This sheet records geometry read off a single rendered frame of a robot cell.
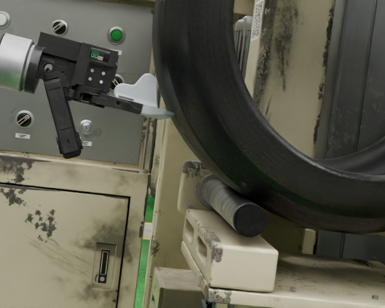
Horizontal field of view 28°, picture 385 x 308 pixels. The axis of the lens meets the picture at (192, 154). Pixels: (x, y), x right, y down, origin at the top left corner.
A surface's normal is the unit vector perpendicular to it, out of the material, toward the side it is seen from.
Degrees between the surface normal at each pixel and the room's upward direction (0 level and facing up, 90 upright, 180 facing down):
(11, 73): 118
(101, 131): 90
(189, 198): 90
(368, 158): 81
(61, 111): 89
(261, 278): 90
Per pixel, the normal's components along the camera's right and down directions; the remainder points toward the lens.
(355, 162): 0.06, -0.11
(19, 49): 0.22, -0.41
